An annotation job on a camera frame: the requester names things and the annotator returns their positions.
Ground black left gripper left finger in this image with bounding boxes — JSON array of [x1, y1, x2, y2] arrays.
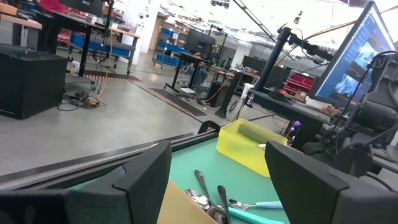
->
[[0, 140, 172, 224]]

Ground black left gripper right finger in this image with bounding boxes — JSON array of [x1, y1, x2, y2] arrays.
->
[[265, 140, 398, 224]]

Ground light blue handled spoon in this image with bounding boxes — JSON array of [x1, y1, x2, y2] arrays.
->
[[228, 198, 284, 212]]

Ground all-metal spoon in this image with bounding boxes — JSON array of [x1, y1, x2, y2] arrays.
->
[[194, 169, 229, 224], [184, 189, 211, 211], [216, 185, 233, 224]]

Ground teal handled spoon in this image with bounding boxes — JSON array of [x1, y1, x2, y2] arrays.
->
[[228, 207, 286, 224]]

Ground tan plastic bin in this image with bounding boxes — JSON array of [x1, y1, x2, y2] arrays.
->
[[157, 179, 218, 224]]

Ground yellow plastic bin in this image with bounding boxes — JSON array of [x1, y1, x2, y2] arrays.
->
[[216, 118, 289, 178]]

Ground computer workstation cart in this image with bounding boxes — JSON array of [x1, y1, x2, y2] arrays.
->
[[247, 88, 332, 152]]

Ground green table mat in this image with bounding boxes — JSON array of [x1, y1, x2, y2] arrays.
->
[[67, 136, 292, 224]]

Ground black table clamp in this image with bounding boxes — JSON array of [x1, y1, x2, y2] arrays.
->
[[198, 120, 221, 135]]

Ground striped floor mat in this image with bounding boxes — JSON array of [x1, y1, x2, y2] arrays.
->
[[148, 88, 208, 118], [83, 69, 144, 84]]

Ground red storage bins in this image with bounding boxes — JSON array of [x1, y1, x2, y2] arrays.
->
[[282, 73, 315, 96]]

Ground black floor stand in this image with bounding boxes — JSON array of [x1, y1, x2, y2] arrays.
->
[[214, 71, 243, 119]]

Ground black monitor stand pole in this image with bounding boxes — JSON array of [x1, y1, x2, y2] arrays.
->
[[253, 26, 335, 93]]

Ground computer monitor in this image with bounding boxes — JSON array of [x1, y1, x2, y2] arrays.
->
[[309, 1, 398, 108]]

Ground black standing desk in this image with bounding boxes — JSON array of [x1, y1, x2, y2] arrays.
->
[[164, 52, 206, 94]]

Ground shelf with blue bins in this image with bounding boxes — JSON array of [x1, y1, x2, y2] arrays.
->
[[152, 17, 190, 68]]

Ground grey cart with blue bins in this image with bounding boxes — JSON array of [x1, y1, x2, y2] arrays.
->
[[68, 27, 141, 75]]

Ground black background monitor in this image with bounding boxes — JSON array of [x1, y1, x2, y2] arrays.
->
[[185, 29, 217, 57]]

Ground black cabinet box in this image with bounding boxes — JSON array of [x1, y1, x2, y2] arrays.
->
[[0, 50, 68, 120]]

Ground white pillar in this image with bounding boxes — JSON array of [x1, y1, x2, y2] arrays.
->
[[119, 0, 162, 66]]

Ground wooden workbench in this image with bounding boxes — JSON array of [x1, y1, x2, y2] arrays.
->
[[0, 2, 43, 50]]

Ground black aluminium table frame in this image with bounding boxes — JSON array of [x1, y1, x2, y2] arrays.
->
[[0, 129, 220, 190]]

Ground coiled black cables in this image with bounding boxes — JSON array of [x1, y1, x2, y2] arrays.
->
[[267, 88, 295, 103]]

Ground floor cable pile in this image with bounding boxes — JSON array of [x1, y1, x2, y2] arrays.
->
[[57, 89, 102, 112]]

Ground black frame strut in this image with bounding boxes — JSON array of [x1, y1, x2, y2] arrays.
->
[[231, 0, 277, 43]]

